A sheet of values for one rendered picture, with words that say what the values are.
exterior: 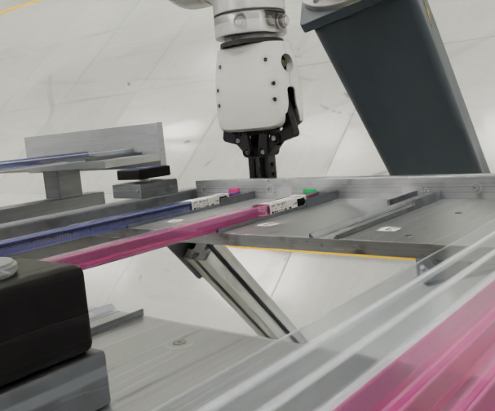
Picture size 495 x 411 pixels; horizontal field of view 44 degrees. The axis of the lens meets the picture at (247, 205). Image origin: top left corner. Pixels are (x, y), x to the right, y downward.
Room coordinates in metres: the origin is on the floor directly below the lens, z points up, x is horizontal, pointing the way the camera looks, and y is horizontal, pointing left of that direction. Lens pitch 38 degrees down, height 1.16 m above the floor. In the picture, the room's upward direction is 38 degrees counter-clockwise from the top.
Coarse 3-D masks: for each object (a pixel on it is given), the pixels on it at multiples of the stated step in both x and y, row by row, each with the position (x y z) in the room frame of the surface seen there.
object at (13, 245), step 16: (224, 192) 0.56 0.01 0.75; (240, 192) 0.56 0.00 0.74; (160, 208) 0.50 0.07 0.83; (176, 208) 0.51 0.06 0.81; (80, 224) 0.47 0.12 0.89; (96, 224) 0.47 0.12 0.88; (112, 224) 0.47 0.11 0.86; (128, 224) 0.48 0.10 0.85; (16, 240) 0.43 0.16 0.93; (32, 240) 0.44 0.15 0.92; (48, 240) 0.44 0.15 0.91; (64, 240) 0.45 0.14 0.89; (0, 256) 0.42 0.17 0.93
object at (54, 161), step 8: (88, 152) 0.79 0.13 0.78; (96, 152) 0.79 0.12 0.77; (104, 152) 0.80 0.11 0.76; (112, 152) 0.80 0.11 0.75; (120, 152) 0.81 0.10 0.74; (128, 152) 0.82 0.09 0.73; (24, 160) 0.74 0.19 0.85; (32, 160) 0.75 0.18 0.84; (40, 160) 0.75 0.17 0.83; (48, 160) 0.76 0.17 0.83; (56, 160) 0.76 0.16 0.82; (64, 160) 0.77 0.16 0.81; (72, 160) 0.77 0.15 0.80; (80, 160) 0.78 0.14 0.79; (0, 168) 0.72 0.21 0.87; (8, 168) 0.73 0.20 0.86; (16, 168) 0.73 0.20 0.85; (24, 168) 0.74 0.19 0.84
